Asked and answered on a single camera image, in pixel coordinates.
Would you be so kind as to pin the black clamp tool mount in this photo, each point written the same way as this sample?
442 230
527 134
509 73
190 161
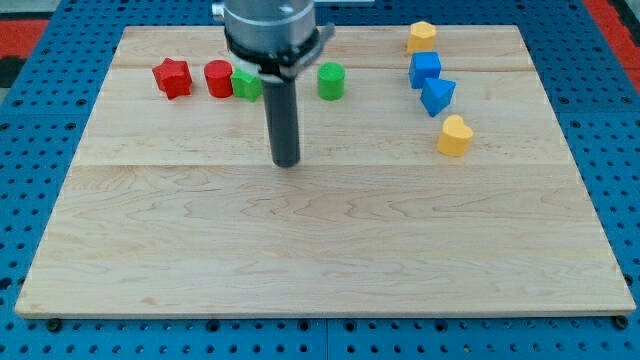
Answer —
280 65

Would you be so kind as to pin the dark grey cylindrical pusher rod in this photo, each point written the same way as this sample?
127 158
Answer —
282 122

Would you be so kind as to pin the yellow heart block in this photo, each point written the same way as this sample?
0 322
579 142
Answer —
455 137

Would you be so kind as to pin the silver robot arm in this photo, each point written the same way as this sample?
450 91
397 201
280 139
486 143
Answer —
275 40

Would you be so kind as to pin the blue triangle block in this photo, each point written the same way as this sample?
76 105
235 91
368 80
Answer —
436 95

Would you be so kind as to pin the green star block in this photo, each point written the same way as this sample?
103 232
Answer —
245 85

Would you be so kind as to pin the green cylinder block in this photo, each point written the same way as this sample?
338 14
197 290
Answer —
331 81

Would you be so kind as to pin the red cylinder block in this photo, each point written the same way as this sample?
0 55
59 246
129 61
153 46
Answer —
218 78

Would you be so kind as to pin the red star block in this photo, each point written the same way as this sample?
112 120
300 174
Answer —
173 77

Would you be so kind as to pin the blue cube block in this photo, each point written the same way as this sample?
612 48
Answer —
423 65

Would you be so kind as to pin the yellow hexagon block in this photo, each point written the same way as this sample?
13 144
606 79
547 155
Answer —
422 37

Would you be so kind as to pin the light wooden board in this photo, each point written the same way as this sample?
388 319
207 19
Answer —
173 209

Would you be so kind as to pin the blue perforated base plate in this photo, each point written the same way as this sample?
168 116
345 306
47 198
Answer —
590 88

